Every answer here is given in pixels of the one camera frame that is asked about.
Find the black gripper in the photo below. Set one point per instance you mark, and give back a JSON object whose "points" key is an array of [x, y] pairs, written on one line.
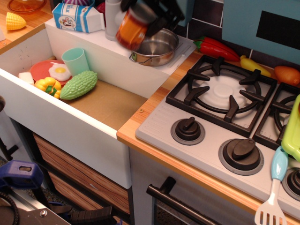
{"points": [[168, 14]]}

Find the orange toy beans can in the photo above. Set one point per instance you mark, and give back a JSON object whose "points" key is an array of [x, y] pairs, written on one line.
{"points": [[133, 28]]}

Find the stainless steel pot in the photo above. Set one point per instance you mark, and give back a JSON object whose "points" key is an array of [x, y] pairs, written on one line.
{"points": [[157, 50]]}

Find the grey toy faucet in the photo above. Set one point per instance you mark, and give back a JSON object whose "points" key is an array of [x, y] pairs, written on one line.
{"points": [[113, 18]]}

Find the toy milk carton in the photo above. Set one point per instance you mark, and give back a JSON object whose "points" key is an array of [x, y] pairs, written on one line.
{"points": [[78, 18]]}

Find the purple toy vegetable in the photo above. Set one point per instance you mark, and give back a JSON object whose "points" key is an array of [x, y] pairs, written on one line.
{"points": [[78, 2]]}

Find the red toy chili pepper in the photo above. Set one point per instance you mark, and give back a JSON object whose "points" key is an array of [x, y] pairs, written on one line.
{"points": [[214, 48]]}

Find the mint green plastic cup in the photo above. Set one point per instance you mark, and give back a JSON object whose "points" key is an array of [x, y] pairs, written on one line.
{"points": [[75, 60]]}

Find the green toy bitter melon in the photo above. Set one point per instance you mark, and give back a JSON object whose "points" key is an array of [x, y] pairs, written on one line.
{"points": [[79, 85]]}

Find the white toy sink basin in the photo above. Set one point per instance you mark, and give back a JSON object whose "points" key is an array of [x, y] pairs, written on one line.
{"points": [[87, 127]]}

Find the toy fried egg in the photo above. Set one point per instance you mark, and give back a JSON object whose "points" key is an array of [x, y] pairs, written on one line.
{"points": [[59, 72]]}

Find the red plastic plate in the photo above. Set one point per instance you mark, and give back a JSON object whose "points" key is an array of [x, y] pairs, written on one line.
{"points": [[40, 70]]}

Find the yellow toy bell pepper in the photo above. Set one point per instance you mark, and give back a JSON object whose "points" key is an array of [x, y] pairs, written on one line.
{"points": [[50, 86]]}

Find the orange transparent bowl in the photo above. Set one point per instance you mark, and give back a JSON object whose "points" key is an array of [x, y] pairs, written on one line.
{"points": [[25, 6]]}

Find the black stove grate left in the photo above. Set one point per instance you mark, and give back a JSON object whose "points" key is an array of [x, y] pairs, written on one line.
{"points": [[223, 94]]}

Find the black stove grate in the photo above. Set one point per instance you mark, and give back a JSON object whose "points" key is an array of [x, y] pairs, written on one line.
{"points": [[271, 129], [223, 94]]}

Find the black stove knob left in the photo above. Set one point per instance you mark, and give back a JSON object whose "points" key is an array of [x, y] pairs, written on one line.
{"points": [[188, 131]]}

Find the black stove knob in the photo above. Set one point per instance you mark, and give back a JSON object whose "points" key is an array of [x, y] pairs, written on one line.
{"points": [[241, 156], [291, 183], [188, 131]]}

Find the yellow toy corn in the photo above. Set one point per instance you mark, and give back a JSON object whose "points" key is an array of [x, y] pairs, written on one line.
{"points": [[14, 22]]}

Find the white toy block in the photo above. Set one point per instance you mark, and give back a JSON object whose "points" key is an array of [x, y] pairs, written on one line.
{"points": [[27, 77]]}

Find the orange toy vegetable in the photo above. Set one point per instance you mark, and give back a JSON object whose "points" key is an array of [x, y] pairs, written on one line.
{"points": [[287, 75]]}

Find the wooden drawer front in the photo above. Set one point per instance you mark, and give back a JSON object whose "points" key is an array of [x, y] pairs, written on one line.
{"points": [[80, 183]]}

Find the black stove knob middle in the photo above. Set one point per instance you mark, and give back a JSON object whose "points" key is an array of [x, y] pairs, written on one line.
{"points": [[241, 156]]}

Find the black stove grate right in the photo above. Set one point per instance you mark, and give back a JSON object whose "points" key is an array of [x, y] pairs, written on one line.
{"points": [[271, 129]]}

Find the grey toy stove top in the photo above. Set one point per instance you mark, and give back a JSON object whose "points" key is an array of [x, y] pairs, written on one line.
{"points": [[156, 130]]}

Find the green plastic container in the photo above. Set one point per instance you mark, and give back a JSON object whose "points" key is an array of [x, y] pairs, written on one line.
{"points": [[291, 139]]}

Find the blue clamp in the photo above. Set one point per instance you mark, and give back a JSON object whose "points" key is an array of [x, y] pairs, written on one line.
{"points": [[21, 175]]}

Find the black stove knob right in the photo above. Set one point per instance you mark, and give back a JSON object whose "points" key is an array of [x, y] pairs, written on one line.
{"points": [[291, 183]]}

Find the blue white toy spatula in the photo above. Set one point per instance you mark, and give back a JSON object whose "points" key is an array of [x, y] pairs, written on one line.
{"points": [[270, 213]]}

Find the black oven door handle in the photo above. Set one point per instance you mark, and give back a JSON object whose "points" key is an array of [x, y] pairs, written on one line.
{"points": [[168, 208]]}

